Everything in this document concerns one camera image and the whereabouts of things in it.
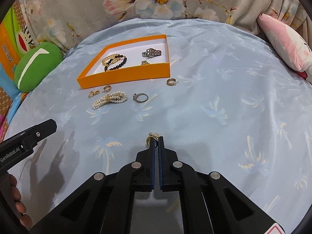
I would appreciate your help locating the grey floral blanket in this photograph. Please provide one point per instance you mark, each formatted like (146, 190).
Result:
(67, 22)

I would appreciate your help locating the left hand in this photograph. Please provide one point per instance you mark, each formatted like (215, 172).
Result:
(13, 197)

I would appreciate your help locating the orange jewelry box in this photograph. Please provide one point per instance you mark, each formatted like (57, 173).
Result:
(129, 67)

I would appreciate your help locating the light blue palm sheet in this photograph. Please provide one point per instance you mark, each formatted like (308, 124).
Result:
(237, 109)

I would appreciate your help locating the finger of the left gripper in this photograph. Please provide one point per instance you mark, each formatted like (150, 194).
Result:
(15, 149)
(34, 129)

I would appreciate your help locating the orange cartoon pillow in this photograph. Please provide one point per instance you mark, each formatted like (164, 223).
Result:
(15, 43)

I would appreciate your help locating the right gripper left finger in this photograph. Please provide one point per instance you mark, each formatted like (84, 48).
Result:
(139, 176)

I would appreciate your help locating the pink white plush pillow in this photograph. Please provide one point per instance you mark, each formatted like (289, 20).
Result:
(288, 44)

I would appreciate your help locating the small gold hoop earring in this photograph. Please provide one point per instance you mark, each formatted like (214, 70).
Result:
(93, 93)

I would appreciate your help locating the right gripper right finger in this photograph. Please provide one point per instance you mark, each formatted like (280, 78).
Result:
(174, 175)

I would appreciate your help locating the gold wristwatch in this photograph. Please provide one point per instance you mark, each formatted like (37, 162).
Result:
(144, 62)

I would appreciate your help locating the green plush pillow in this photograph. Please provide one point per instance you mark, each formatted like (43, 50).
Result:
(36, 65)

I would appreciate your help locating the gold hoop earring with post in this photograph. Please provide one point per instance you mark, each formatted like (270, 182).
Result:
(172, 82)

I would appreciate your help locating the gold double hoop earring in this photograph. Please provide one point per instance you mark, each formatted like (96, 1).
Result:
(154, 137)

